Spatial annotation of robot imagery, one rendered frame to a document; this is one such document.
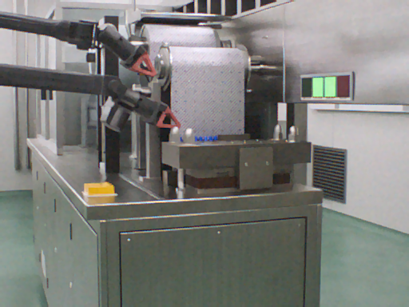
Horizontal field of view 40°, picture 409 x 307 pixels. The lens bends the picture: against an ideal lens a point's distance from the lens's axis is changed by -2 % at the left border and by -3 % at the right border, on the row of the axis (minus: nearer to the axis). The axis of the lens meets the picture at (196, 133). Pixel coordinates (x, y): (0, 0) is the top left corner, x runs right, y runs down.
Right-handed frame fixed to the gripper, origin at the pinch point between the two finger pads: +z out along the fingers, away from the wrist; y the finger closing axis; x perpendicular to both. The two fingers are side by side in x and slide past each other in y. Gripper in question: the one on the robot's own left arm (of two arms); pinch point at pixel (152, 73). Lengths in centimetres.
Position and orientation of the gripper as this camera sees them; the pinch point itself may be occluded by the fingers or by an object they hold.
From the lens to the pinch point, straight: 175.6
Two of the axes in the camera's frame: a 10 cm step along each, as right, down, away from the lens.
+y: 3.5, 0.7, -9.3
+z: 7.3, 6.1, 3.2
